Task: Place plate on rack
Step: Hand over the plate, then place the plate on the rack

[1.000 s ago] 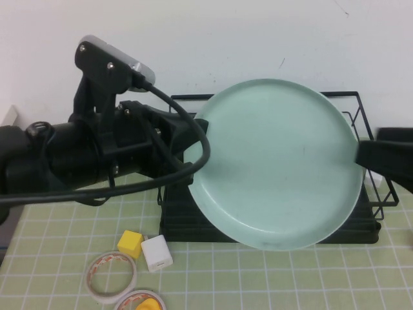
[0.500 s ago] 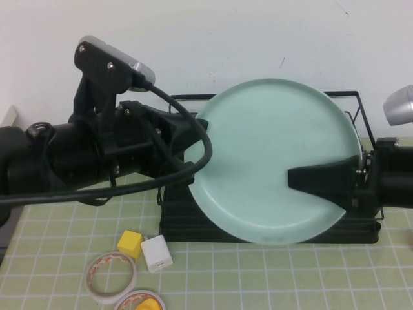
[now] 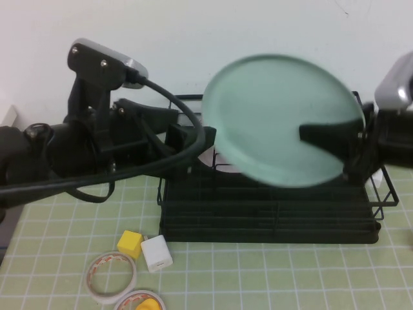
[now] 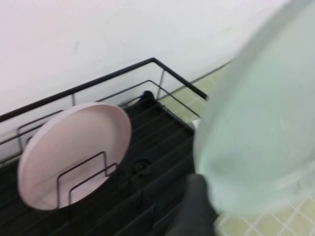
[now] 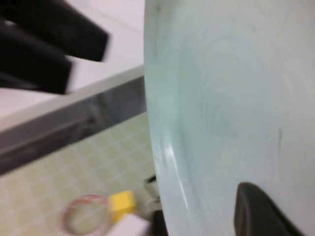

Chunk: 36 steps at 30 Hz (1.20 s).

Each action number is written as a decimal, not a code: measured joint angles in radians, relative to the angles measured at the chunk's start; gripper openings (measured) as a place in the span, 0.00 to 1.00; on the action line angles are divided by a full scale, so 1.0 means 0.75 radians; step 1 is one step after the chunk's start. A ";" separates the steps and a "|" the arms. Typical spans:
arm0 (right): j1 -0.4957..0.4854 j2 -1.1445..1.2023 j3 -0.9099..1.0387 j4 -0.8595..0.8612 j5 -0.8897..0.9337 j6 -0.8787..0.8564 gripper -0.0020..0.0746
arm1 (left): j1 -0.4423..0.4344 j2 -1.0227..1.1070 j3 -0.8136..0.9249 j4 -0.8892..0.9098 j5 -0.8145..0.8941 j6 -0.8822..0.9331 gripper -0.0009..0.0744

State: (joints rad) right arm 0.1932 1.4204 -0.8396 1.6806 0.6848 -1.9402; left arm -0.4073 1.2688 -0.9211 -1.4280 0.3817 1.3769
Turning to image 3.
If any white tape roll orange print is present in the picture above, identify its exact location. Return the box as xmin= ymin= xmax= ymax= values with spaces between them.
xmin=112 ymin=289 xmax=165 ymax=310
xmin=85 ymin=251 xmax=137 ymax=305

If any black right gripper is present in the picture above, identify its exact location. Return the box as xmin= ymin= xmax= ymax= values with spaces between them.
xmin=298 ymin=101 xmax=388 ymax=181

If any black plastic drain tray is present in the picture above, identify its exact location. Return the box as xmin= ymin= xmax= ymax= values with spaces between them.
xmin=157 ymin=125 xmax=381 ymax=245

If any thin black cable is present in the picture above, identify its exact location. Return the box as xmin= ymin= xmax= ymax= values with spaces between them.
xmin=72 ymin=180 xmax=116 ymax=205

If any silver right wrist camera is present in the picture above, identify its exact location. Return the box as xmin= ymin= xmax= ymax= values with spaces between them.
xmin=373 ymin=50 xmax=413 ymax=112

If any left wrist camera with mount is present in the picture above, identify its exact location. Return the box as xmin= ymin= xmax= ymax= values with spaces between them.
xmin=66 ymin=37 xmax=150 ymax=152

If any yellow cube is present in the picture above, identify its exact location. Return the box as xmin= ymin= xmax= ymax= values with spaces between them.
xmin=116 ymin=229 xmax=144 ymax=259

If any black wire dish rack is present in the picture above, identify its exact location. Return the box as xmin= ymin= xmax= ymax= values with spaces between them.
xmin=156 ymin=91 xmax=398 ymax=233

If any green checked tablecloth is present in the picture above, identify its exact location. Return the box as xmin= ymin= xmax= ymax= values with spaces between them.
xmin=0 ymin=166 xmax=413 ymax=310

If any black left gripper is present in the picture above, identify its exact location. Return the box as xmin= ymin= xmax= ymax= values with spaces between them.
xmin=108 ymin=98 xmax=217 ymax=178

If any mint green round plate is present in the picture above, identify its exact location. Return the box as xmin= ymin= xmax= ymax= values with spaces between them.
xmin=202 ymin=53 xmax=366 ymax=190

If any pink round plate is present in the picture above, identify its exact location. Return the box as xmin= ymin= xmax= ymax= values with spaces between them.
xmin=197 ymin=147 xmax=241 ymax=174

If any white USB charger block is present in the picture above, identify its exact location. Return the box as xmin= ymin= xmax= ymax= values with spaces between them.
xmin=139 ymin=234 xmax=174 ymax=274
xmin=370 ymin=169 xmax=384 ymax=189

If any thick black camera cable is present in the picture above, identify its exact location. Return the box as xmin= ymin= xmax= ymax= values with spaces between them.
xmin=0 ymin=76 xmax=206 ymax=206

